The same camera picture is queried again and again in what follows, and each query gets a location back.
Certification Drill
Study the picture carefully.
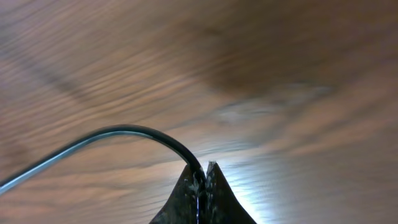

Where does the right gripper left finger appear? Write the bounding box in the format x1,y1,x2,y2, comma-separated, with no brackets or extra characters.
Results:
149,165,199,224

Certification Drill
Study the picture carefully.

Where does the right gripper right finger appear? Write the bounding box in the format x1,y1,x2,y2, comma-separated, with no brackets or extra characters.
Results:
205,161,256,224

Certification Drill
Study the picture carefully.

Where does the black USB cable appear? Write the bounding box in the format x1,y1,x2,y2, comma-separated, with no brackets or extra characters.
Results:
0,124,206,224

